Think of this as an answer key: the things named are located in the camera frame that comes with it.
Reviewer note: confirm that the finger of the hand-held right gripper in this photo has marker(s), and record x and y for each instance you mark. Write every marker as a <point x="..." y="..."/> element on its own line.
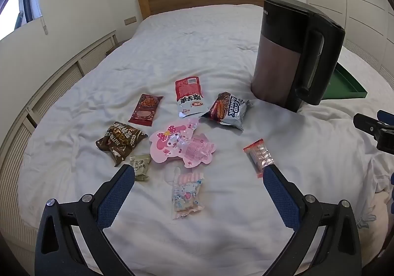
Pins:
<point x="369" y="123"/>
<point x="386" y="117"/>

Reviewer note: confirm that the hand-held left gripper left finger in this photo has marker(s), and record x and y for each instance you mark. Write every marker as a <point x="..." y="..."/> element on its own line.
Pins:
<point x="117" y="196"/>

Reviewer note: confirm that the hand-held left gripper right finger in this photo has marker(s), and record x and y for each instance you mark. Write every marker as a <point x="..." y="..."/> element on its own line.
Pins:
<point x="281" y="199"/>

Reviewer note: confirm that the small green pastry packet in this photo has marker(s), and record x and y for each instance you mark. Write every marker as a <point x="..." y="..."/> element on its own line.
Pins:
<point x="140" y="166"/>

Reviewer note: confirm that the clear orange-edged candy packet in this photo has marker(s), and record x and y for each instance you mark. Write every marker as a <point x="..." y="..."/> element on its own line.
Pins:
<point x="260" y="156"/>

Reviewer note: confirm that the green tray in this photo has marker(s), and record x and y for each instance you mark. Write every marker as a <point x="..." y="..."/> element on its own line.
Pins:
<point x="344" y="82"/>

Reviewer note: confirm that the brown oat snack packet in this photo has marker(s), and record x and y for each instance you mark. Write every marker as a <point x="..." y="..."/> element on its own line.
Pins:
<point x="120" y="140"/>

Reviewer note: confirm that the pastel pink striped snack packet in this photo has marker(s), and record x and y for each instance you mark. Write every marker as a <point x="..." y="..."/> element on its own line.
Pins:
<point x="186" y="196"/>

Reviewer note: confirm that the pink character-shaped snack packet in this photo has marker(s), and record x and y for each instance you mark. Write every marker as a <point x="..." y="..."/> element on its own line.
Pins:
<point x="169" y="140"/>
<point x="198" y="149"/>

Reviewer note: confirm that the dark red jerky packet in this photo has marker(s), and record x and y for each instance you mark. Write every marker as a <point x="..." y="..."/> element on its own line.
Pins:
<point x="145" y="109"/>

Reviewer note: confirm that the silver blue chip bag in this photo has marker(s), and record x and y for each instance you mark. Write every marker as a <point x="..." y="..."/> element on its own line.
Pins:
<point x="226" y="109"/>

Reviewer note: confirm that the red and white snack packet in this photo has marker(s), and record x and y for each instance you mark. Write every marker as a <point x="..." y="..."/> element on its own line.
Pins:
<point x="189" y="97"/>

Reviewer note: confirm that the white printed cloth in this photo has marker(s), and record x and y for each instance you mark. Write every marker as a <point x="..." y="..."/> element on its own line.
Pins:
<point x="378" y="202"/>

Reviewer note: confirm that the black and brown electric kettle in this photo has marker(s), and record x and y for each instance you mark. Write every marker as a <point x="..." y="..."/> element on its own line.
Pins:
<point x="277" y="57"/>

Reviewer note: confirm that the white wardrobe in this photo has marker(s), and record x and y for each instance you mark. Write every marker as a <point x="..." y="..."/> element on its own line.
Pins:
<point x="354" y="2"/>

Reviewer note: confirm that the window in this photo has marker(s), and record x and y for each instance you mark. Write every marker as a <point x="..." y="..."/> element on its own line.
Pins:
<point x="12" y="11"/>

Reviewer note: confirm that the beige louvered wall cabinet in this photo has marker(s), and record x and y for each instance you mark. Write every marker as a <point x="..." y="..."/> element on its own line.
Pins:
<point x="61" y="79"/>

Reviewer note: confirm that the beige wall socket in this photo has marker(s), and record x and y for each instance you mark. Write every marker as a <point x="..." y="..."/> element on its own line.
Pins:
<point x="130" y="20"/>

